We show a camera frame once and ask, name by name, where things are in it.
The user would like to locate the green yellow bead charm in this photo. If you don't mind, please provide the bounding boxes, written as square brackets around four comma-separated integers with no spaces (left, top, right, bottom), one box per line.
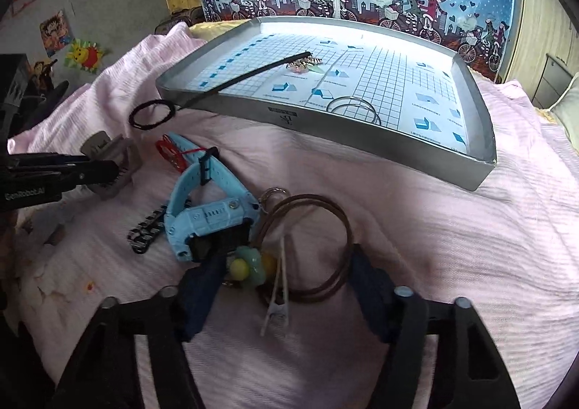
[228,246,277,286]

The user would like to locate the light blue smartwatch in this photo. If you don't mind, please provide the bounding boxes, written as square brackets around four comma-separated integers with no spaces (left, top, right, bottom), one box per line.
[164,132,261,263]

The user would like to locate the black white beaded bracelet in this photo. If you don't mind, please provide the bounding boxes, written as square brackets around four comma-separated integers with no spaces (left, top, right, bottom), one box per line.
[126,199,191,255]

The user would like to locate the brown cord bracelet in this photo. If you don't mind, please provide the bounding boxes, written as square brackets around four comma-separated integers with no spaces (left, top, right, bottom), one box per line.
[250,193,355,305]

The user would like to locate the beige hair claw clip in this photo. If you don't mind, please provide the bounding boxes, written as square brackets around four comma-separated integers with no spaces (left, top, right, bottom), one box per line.
[80,131,142,200]

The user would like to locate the red string bracelet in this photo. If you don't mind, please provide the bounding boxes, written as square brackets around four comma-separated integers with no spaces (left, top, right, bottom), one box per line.
[154,138,207,174]

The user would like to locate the thin metal bangle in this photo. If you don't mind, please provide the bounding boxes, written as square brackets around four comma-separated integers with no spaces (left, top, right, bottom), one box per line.
[326,101,382,126]
[326,96,382,126]

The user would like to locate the black hair stick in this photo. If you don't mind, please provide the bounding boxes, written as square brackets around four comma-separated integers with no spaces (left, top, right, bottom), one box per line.
[179,51,312,111]

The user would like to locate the pastel charm jewelry cluster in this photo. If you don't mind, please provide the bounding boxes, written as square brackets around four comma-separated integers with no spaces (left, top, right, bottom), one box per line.
[286,56,323,74]

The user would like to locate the white hair clip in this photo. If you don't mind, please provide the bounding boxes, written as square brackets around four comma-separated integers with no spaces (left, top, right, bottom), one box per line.
[260,236,290,337]

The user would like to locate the pink bed sheet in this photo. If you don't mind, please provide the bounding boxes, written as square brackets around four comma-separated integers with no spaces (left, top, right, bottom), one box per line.
[8,26,578,408]

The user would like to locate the silver grid-lined tray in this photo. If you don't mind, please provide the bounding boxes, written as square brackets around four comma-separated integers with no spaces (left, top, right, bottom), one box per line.
[156,17,496,190]

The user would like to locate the white pillow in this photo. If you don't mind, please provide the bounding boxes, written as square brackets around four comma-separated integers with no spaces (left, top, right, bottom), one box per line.
[550,73,579,150]

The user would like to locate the grey bedside drawer cabinet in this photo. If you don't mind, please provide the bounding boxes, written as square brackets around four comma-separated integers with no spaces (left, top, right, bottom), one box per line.
[531,53,573,109]

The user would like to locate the wooden wardrobe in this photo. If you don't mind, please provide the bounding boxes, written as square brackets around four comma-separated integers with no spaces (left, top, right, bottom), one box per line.
[499,0,578,96]

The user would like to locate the small silver ring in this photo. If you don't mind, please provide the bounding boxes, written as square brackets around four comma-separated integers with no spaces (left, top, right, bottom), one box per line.
[258,186,291,214]

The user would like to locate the cartoon character wall poster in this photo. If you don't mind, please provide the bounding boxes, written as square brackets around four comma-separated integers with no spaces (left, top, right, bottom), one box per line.
[39,10,73,57]

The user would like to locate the black hair tie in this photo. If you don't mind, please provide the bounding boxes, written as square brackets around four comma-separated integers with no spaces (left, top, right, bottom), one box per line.
[128,98,178,132]

